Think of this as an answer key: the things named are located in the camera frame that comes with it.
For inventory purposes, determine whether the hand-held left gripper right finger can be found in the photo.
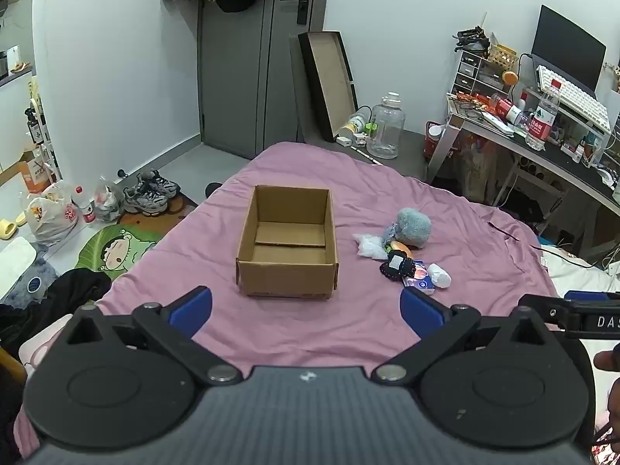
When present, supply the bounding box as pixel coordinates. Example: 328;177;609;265
373;286;553;383

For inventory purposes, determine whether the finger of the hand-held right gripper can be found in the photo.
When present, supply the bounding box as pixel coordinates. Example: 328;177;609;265
517;291;611;325

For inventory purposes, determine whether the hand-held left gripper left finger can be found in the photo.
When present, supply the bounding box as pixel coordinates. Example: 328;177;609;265
65;286;243;384

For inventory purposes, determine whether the blue tissue pack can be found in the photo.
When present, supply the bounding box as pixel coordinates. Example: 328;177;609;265
402;260;435;292

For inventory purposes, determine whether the clear plastic bag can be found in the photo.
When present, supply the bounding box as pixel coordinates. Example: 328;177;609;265
352;233;388;258

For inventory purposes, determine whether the grey fluffy plush toy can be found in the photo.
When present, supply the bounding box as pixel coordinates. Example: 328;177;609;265
396;207;433;249

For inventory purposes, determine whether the brown cardboard box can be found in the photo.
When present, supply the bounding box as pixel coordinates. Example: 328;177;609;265
236;184;339;300

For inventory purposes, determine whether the person's right hand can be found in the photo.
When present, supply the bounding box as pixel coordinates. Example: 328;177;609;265
593;350;620;427

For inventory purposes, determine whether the white bedding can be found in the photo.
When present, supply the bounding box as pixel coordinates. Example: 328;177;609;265
537;247;620;298

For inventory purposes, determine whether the pink bed sheet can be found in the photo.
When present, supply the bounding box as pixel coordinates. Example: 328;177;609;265
14;142;577;456

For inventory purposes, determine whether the green cartoon floor mat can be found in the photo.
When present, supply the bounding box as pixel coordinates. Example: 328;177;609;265
75;225;163;282

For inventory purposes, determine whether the brown floor mat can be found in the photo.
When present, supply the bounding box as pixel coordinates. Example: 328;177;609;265
119;194;197;227

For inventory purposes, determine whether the black clothing pile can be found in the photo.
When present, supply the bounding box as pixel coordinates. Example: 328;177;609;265
0;269;112;364

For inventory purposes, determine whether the grey sneaker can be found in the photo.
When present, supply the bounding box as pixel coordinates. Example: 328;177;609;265
145;169;181;199
123;179;168;216

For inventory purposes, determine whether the grey plastic bag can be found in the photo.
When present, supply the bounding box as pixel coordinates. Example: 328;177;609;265
92;177;126;224

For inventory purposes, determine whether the grey desk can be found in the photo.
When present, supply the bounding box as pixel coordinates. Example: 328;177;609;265
426;94;620;262

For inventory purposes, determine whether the red bag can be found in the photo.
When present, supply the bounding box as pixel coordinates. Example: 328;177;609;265
425;121;461;160

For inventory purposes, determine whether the white plastic shopping bag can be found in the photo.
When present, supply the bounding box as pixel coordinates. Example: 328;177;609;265
22;181;79;245

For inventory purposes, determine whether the white floor mat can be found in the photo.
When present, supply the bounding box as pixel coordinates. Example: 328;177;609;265
0;236;38;300

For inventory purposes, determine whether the large red label water bottle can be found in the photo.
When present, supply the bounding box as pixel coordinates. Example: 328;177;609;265
525;80;561;151

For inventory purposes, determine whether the clear water jug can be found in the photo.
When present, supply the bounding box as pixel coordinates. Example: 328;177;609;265
367;92;406;160

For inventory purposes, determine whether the yellow slipper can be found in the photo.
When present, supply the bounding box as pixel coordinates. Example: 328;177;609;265
0;210;29;240

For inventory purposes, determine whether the yellow white plastic jar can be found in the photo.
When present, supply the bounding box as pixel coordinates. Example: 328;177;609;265
339;112;371;137

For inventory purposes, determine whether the orange carton box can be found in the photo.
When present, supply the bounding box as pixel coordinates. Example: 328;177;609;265
17;150;56;195

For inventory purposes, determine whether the white keyboard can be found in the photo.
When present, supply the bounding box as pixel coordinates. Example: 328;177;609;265
536;65;612;133

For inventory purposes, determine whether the grey door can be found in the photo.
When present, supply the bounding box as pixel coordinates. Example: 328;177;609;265
196;0;332;160

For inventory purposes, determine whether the white drawer organizer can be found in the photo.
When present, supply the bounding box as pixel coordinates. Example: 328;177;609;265
450;50;507;98

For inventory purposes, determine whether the flat black cardboard box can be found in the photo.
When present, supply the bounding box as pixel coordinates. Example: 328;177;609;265
289;30;359;143

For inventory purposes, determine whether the black monitor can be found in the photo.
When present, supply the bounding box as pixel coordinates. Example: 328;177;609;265
531;5;607;100

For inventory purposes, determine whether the black door lock handle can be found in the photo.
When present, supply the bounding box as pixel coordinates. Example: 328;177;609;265
279;0;312;24

